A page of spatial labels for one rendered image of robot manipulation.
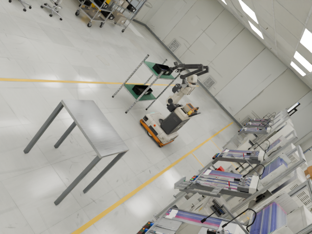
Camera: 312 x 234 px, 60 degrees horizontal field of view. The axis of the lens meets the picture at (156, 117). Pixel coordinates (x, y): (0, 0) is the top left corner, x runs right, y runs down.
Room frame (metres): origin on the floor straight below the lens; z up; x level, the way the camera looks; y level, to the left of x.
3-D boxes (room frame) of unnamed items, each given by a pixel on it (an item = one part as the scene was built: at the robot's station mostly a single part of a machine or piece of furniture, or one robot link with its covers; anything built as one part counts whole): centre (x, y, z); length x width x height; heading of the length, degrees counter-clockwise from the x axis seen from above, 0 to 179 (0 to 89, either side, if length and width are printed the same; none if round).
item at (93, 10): (7.26, 3.22, 0.30); 0.30 x 0.23 x 0.18; 5
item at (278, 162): (3.23, -1.48, 1.52); 0.51 x 0.13 x 0.27; 167
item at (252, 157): (4.69, -1.77, 0.66); 1.01 x 0.73 x 1.31; 77
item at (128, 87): (5.18, 0.57, 0.55); 0.91 x 0.46 x 1.10; 167
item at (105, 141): (2.34, 0.36, 0.40); 0.70 x 0.45 x 0.80; 72
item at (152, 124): (4.97, -0.21, 0.16); 0.67 x 0.64 x 0.25; 77
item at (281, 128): (7.83, -2.69, 0.95); 1.36 x 0.82 x 1.90; 77
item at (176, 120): (4.95, -0.30, 0.59); 0.55 x 0.34 x 0.83; 167
